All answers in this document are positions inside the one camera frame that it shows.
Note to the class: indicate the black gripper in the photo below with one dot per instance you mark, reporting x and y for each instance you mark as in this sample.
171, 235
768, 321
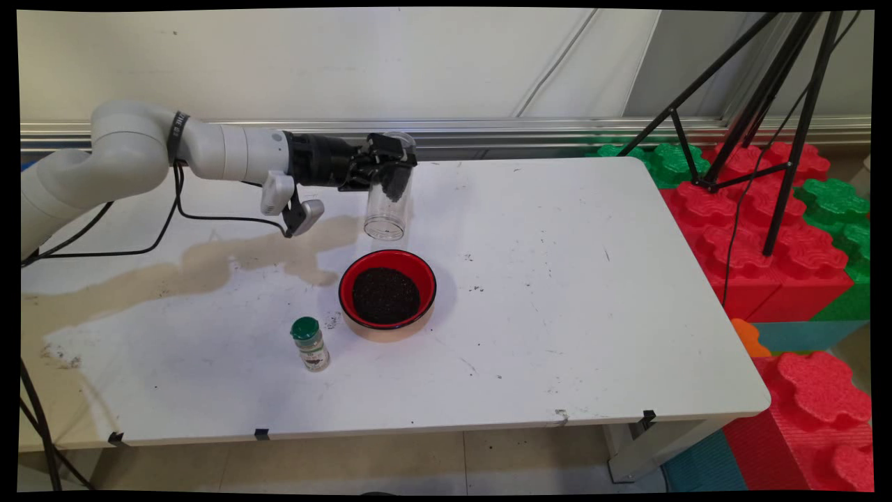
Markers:
317, 160

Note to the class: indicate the clear plastic jar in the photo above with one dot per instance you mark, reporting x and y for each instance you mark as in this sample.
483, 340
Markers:
383, 216

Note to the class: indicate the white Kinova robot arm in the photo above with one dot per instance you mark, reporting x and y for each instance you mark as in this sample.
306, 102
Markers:
132, 146

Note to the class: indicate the red bowl with tan outside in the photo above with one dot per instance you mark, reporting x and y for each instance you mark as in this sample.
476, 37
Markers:
420, 270

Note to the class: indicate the large dark grounds heap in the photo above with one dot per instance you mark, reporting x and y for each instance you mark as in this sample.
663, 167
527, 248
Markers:
386, 296

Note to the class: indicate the green lid spice bottle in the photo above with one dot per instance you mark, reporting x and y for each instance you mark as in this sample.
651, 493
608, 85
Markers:
313, 352

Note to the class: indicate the green foam block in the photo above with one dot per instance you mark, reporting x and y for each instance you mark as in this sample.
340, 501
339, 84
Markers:
672, 164
836, 206

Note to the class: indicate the red foam block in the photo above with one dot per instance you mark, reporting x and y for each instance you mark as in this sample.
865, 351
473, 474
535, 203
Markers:
815, 418
752, 279

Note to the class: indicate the white table leg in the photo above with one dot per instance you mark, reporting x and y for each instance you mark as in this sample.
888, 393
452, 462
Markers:
648, 453

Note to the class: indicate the orange foam piece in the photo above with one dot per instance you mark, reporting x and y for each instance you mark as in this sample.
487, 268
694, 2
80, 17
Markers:
747, 338

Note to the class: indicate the black tripod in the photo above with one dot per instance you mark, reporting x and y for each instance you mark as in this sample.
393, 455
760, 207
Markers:
799, 139

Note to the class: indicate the teal foam block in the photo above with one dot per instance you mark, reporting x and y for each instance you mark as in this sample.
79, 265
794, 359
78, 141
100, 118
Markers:
704, 467

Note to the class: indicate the teal foam panel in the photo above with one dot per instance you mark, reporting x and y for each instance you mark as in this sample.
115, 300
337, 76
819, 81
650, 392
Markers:
808, 336

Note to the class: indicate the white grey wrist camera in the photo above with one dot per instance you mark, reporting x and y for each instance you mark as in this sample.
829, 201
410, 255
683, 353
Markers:
275, 195

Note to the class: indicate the aluminium wall rail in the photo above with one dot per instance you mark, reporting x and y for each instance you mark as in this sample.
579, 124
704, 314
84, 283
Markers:
488, 132

